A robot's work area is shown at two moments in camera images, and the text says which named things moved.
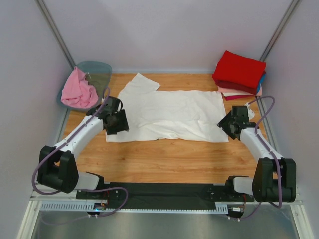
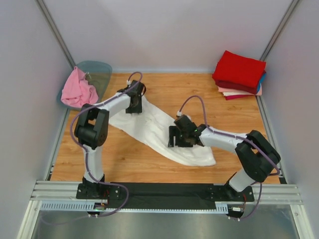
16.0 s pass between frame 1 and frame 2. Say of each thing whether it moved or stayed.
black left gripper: moved
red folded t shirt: stayed
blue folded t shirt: stayed
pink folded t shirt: stayed
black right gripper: moved
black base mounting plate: stayed
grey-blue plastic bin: stayed
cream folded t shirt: stayed
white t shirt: moved
